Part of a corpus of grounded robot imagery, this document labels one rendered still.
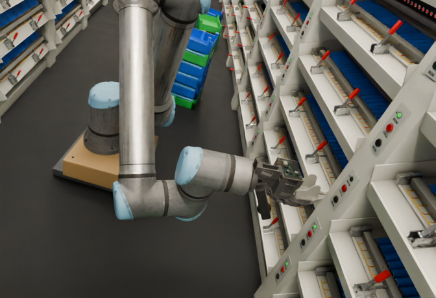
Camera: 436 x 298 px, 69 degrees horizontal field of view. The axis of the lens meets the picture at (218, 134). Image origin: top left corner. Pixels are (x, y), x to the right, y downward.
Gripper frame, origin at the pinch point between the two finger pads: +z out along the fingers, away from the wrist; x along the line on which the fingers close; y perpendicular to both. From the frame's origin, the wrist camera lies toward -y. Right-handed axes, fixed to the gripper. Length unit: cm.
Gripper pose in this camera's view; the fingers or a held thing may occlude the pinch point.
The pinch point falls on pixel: (318, 196)
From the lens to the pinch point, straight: 86.8
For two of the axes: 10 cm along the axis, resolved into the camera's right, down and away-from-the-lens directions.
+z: 9.6, 2.1, 1.9
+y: 2.8, -7.7, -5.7
